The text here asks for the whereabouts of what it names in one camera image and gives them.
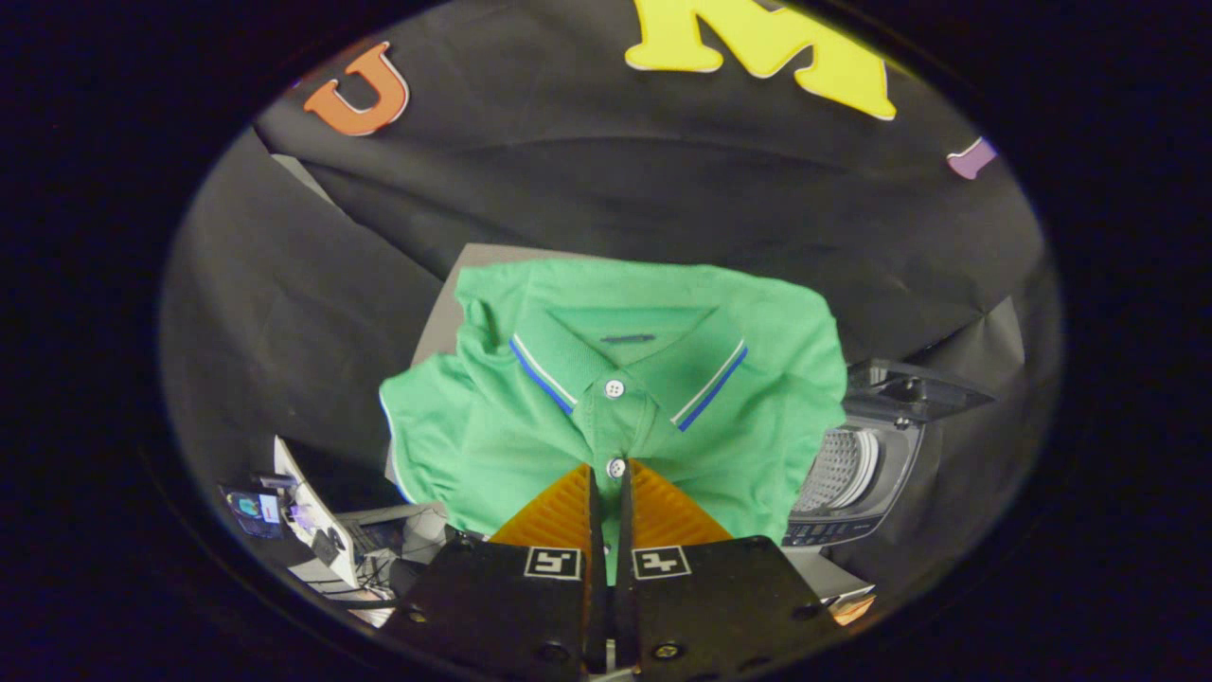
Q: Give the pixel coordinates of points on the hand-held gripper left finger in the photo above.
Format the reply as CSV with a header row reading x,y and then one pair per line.
x,y
511,606

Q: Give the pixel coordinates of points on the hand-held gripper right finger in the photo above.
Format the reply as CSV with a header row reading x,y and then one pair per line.
x,y
710,606

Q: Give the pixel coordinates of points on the grey washing machine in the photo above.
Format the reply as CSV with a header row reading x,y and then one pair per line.
x,y
890,474

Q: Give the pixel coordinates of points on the green polo shirt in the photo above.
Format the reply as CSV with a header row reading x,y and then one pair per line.
x,y
757,379

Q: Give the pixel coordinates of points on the grey flat device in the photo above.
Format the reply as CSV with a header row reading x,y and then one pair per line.
x,y
398,519

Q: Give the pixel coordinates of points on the small orange object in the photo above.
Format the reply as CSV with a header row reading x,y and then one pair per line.
x,y
855,609

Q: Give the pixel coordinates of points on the white panel with blue edge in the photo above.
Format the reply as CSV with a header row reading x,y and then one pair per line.
x,y
308,502

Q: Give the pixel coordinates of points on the small device with lit screen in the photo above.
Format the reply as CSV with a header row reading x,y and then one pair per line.
x,y
251,507

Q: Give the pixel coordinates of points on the grey cabinet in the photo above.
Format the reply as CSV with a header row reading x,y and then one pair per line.
x,y
445,322

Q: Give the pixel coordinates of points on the black backdrop cloth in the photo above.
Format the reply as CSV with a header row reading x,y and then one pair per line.
x,y
568,170

